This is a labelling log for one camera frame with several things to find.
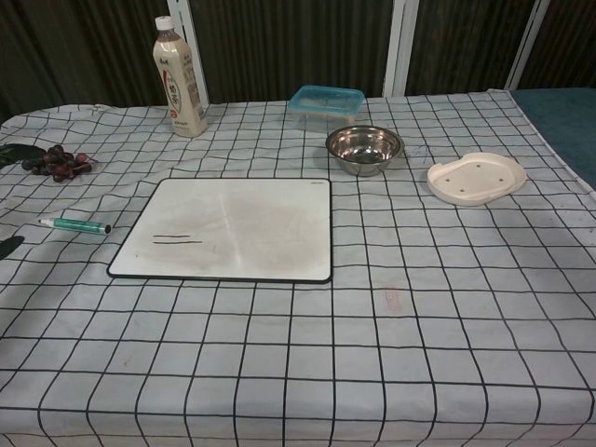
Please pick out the dark red grape bunch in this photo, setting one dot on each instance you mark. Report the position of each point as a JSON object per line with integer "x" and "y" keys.
{"x": 56, "y": 163}

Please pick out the white metal frame post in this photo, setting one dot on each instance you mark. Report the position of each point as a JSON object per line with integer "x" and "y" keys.
{"x": 400, "y": 46}
{"x": 524, "y": 46}

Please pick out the white dry-erase board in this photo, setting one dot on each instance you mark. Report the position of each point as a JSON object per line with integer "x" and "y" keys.
{"x": 242, "y": 228}

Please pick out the milk tea plastic bottle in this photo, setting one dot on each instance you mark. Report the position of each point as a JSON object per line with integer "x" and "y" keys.
{"x": 182, "y": 84}

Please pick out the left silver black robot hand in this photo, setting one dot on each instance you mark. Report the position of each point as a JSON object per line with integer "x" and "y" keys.
{"x": 21, "y": 153}

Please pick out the clear container with blue lid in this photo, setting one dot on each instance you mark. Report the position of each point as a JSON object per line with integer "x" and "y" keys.
{"x": 323, "y": 104}

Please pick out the stainless steel bowl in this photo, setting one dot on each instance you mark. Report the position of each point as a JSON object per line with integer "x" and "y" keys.
{"x": 364, "y": 146}

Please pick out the green whiteboard marker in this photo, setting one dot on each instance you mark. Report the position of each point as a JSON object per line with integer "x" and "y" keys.
{"x": 74, "y": 225}

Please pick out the white black checked tablecloth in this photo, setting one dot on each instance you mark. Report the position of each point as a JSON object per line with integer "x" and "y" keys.
{"x": 326, "y": 354}

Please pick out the cream plastic tray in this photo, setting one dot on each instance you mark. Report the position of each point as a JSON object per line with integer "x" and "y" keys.
{"x": 475, "y": 179}

